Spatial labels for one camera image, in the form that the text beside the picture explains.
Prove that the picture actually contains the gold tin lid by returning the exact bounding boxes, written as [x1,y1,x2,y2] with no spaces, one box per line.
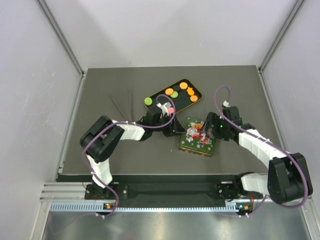
[178,117,216,150]

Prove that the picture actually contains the purple cable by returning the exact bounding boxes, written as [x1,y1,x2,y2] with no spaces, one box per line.
[49,94,177,221]
[214,86,309,218]

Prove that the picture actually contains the green round cookie left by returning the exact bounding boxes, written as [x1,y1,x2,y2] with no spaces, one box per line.
[144,97,153,106]

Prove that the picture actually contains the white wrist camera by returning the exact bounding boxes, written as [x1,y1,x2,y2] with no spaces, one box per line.
[156,102,175,117]
[222,100,230,108]

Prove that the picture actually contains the black cookie tray gold rim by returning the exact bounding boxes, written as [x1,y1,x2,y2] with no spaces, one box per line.
[143,78,203,113]

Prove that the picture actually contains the round orange cookie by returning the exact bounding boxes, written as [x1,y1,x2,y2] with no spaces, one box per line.
[190,95,198,102]
[179,82,188,90]
[165,88,174,96]

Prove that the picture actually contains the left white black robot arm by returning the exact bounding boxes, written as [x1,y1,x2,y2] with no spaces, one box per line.
[79,106,186,199]

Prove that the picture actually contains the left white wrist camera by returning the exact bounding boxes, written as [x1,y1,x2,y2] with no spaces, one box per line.
[156,102,175,117]

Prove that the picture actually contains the round orange cookie left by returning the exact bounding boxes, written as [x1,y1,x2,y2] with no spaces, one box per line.
[165,88,174,96]

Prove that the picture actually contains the white slotted cable duct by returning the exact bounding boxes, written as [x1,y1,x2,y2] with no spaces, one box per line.
[49,202,252,213]

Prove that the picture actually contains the pink round cookie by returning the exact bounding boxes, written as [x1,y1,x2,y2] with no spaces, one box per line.
[168,107,174,114]

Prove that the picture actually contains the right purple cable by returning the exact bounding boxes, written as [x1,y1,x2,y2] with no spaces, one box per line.
[214,86,309,218]

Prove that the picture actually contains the green round cookie centre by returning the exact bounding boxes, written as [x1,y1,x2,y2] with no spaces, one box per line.
[170,91,179,99]

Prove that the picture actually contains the orange fish cookie on tray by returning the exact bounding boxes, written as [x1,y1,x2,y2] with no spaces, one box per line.
[186,87,195,96]

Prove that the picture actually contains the green christmas cookie tin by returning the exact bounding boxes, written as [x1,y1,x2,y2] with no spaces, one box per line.
[178,143,215,157]

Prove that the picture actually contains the green round cookie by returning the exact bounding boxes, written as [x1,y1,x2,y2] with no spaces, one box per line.
[170,91,179,99]
[144,97,153,106]

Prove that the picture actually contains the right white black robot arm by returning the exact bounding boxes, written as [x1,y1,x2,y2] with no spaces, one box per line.
[202,106,313,205]

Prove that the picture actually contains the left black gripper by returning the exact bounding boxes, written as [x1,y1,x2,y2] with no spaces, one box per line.
[152,112,187,137]

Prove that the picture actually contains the black metal tweezers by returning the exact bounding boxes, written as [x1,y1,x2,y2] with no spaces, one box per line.
[108,86,135,122]

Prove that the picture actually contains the round orange cookie top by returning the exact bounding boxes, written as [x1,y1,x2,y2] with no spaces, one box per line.
[179,82,188,90]

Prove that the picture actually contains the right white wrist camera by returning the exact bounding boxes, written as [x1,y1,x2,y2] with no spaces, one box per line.
[222,100,230,108]

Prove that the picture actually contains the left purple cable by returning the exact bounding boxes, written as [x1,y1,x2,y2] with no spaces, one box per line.
[49,94,177,221]

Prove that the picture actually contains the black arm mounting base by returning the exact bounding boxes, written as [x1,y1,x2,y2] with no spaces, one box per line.
[85,181,262,202]

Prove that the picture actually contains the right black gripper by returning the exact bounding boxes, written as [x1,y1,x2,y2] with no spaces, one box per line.
[199,112,230,141]

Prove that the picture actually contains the round orange cookie right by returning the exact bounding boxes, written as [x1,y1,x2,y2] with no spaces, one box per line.
[190,95,198,102]

